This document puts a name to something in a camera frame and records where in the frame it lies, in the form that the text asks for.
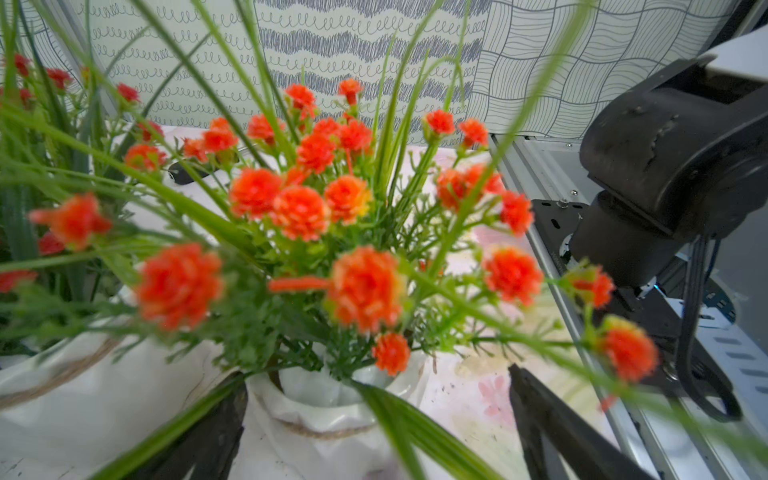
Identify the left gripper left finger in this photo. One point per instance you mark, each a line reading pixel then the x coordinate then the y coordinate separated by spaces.
pixel 207 450

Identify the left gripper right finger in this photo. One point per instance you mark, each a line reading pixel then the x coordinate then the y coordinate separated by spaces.
pixel 555 438

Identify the red flower pot back right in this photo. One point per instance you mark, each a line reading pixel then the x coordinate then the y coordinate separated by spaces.
pixel 112 285

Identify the orange flower pot front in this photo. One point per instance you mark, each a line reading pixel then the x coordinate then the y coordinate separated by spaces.
pixel 359 230

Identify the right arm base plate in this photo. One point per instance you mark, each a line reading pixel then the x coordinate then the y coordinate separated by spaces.
pixel 649 306

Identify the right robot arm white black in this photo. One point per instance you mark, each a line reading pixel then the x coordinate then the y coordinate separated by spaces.
pixel 680 159

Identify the floral pink table mat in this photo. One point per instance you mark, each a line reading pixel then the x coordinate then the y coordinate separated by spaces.
pixel 468 390

